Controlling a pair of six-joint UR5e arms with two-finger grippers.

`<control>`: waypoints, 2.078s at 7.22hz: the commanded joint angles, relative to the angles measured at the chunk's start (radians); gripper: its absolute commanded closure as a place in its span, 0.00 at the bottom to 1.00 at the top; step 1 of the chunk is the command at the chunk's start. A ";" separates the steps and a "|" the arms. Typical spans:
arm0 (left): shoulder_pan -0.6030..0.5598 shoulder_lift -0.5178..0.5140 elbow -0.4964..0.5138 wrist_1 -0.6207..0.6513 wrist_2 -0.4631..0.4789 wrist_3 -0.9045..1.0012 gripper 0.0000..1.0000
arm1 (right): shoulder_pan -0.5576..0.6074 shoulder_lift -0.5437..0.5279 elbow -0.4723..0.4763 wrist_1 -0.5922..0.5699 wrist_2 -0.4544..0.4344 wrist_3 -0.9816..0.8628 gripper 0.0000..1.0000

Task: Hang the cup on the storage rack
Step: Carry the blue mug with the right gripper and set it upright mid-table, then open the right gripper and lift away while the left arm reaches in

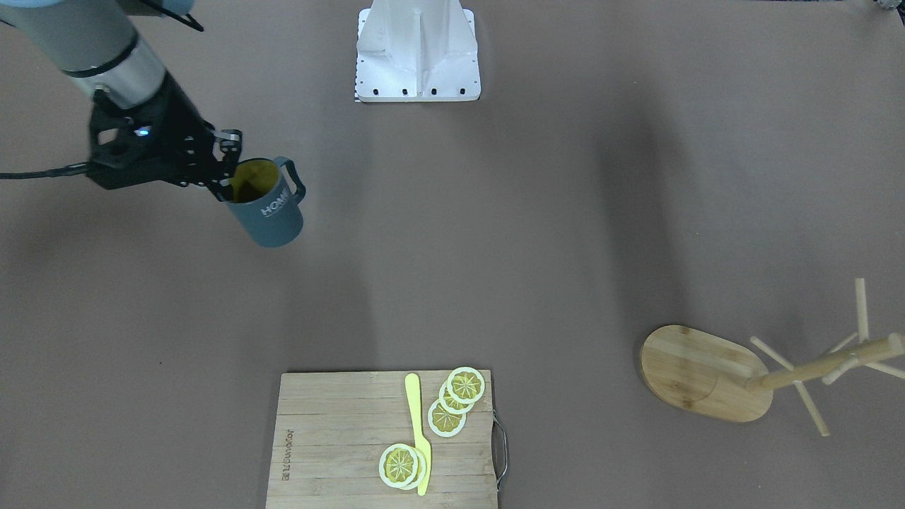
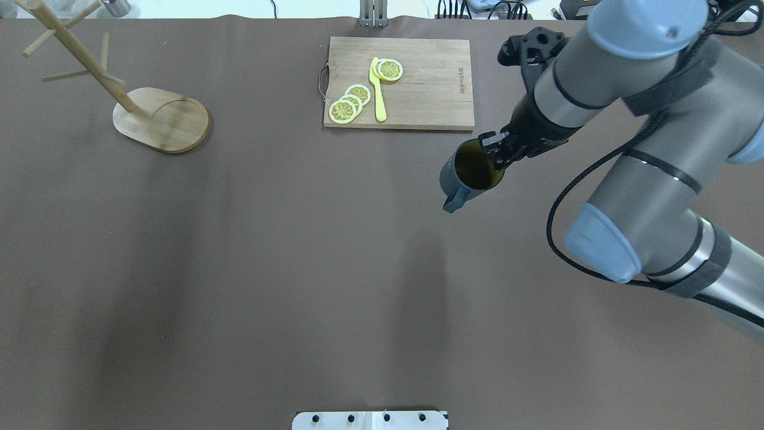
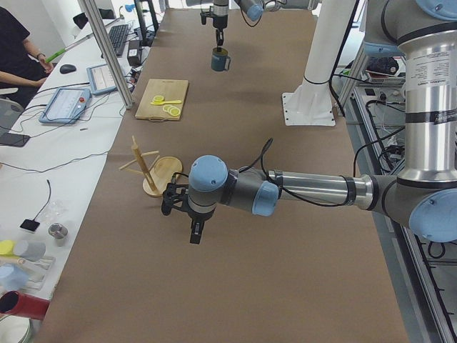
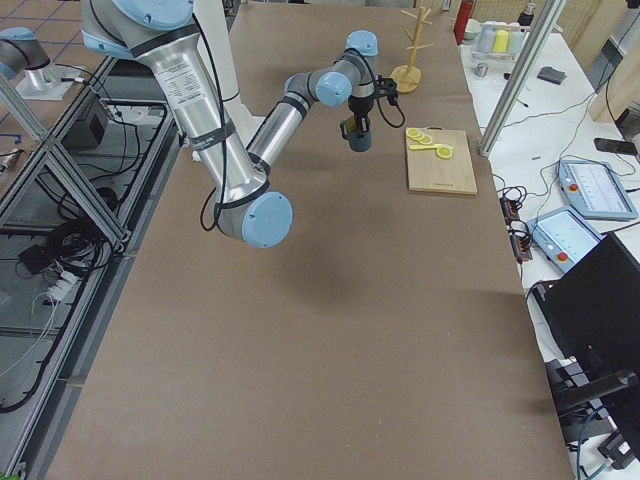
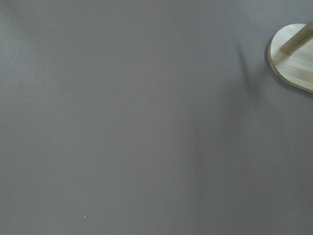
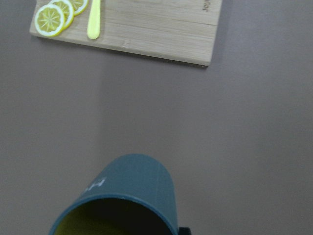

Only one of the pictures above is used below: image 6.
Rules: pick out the wooden cutting board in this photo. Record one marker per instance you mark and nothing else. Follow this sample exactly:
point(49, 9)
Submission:
point(179, 30)

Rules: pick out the lemon slice front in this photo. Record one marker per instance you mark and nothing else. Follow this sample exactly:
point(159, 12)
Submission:
point(49, 20)

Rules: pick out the dark teal mug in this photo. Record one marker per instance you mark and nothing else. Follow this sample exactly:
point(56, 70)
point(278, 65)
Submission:
point(132, 195)

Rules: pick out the yellow plastic knife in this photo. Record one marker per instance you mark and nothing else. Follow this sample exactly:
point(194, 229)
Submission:
point(94, 22)

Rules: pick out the lemon slice back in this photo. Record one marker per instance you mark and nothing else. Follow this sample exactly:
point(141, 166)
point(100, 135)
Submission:
point(79, 6)

